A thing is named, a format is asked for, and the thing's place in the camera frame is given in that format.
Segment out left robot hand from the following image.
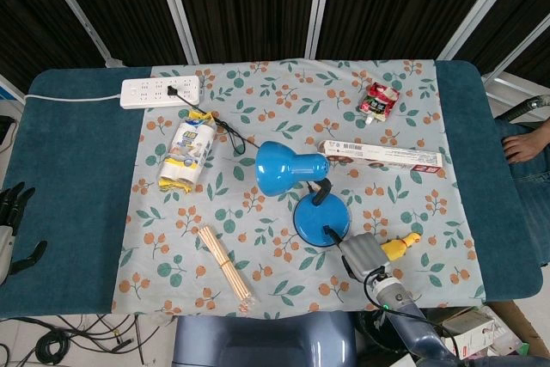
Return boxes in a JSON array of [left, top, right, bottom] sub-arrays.
[[0, 181, 49, 285]]

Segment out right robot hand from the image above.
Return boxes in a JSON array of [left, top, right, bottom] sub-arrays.
[[324, 225, 393, 282]]

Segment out blue desk lamp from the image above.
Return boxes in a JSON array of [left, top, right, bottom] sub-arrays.
[[254, 140, 353, 249]]

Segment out person's hand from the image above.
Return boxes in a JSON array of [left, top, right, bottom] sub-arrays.
[[501, 119, 550, 165]]

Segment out yellow rubber chicken toy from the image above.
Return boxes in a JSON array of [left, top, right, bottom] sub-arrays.
[[380, 232, 422, 262]]

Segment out teal table cover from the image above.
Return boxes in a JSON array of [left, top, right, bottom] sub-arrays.
[[0, 60, 544, 321]]

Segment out long toothpaste box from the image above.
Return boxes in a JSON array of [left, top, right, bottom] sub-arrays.
[[318, 139, 444, 173]]

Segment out white product box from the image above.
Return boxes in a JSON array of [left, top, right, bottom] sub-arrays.
[[437, 309, 495, 358]]

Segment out blue robot torso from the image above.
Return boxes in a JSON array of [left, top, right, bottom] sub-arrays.
[[171, 311, 358, 367]]

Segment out bundle of wooden sticks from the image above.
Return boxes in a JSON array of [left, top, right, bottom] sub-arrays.
[[197, 224, 257, 312]]

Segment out red snack pouch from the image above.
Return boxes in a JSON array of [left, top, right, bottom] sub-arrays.
[[356, 82, 400, 125]]

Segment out cardboard box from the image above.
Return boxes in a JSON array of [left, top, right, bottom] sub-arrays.
[[487, 300, 545, 347]]

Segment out person's jeans leg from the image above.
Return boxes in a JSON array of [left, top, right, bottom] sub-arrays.
[[493, 119, 550, 267]]

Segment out floral tablecloth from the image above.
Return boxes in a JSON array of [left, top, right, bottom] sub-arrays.
[[111, 58, 487, 315]]

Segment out lint roller refill pack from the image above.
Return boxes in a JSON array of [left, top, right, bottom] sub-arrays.
[[156, 109, 216, 194]]

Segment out white power strip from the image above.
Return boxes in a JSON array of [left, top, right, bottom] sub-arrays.
[[119, 75, 203, 111]]

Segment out black folding screen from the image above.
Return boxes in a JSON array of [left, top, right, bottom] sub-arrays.
[[0, 0, 550, 104]]

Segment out black floor cables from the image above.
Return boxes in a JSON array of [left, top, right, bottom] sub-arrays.
[[0, 314, 173, 367]]

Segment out white power strip cable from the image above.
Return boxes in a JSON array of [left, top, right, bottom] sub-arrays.
[[23, 92, 123, 104]]

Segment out black cable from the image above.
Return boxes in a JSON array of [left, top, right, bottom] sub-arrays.
[[166, 85, 260, 156]]

